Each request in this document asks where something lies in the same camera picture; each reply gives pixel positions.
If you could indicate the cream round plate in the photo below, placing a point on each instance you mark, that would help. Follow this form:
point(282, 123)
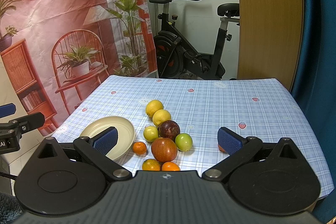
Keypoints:
point(126, 133)

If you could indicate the small orange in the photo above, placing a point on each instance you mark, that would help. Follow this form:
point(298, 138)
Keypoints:
point(139, 148)

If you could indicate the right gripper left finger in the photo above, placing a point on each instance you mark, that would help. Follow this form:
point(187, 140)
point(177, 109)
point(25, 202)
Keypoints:
point(94, 150)

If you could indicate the orange tangerine front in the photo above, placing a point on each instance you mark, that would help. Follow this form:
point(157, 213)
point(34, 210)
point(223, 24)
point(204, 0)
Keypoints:
point(170, 166)

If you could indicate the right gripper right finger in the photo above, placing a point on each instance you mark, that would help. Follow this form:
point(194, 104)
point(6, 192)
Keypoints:
point(240, 150)

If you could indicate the yellow-orange citrus fruit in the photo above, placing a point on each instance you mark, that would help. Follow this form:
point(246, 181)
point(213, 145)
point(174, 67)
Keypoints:
point(151, 165)

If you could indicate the blue plaid tablecloth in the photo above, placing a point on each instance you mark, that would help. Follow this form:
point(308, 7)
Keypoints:
point(261, 108)

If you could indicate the orange tangerine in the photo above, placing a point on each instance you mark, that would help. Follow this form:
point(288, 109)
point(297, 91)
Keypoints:
point(170, 166)
point(221, 149)

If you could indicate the red apple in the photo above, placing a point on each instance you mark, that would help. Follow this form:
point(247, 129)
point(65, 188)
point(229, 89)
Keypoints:
point(164, 149)

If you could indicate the yellow lemon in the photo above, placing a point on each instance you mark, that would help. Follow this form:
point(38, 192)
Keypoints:
point(161, 116)
point(152, 107)

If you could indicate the green round fruit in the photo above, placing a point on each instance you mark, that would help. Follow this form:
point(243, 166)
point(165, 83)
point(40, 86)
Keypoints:
point(184, 142)

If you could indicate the black exercise bike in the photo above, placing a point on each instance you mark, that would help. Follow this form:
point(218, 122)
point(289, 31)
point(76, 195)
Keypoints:
point(176, 55)

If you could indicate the wooden door panel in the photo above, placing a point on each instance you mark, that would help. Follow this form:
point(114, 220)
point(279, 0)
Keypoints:
point(270, 39)

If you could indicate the yellow-green round fruit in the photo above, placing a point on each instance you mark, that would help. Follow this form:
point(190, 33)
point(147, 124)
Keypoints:
point(150, 133)

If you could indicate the blue curtain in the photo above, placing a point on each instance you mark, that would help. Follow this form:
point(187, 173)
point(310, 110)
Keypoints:
point(314, 83)

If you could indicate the printed room backdrop cloth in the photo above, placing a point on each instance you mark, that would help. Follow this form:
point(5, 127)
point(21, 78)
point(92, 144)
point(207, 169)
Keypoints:
point(57, 52)

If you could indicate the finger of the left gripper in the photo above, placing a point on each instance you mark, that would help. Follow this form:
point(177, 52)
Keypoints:
point(7, 109)
point(19, 126)

